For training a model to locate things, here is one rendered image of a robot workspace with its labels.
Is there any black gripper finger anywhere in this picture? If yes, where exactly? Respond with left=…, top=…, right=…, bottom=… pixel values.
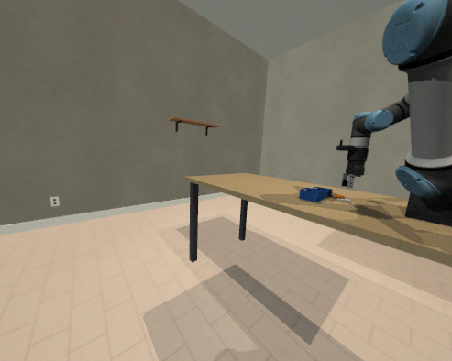
left=347, top=174, right=361, bottom=188
left=341, top=173, right=349, bottom=186

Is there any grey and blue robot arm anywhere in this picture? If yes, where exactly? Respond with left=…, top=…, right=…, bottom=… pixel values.
left=351, top=0, right=452, bottom=202

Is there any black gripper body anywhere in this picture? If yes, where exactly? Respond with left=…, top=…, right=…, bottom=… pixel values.
left=336, top=137, right=370, bottom=175

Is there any blue rack of bins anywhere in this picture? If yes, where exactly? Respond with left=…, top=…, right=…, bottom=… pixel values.
left=299, top=187, right=332, bottom=202

